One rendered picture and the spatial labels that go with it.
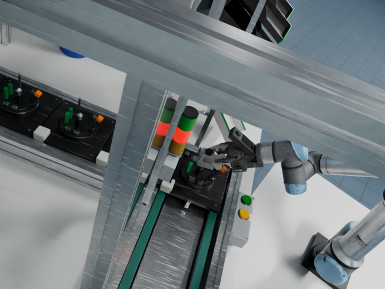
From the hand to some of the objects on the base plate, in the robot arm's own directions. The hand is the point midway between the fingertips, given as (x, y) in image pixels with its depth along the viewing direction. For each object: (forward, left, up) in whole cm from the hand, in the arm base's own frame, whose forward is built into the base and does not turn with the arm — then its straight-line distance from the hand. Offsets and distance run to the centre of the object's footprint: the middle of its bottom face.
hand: (207, 153), depth 139 cm
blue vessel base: (+99, -12, -24) cm, 103 cm away
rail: (-27, +16, -25) cm, 40 cm away
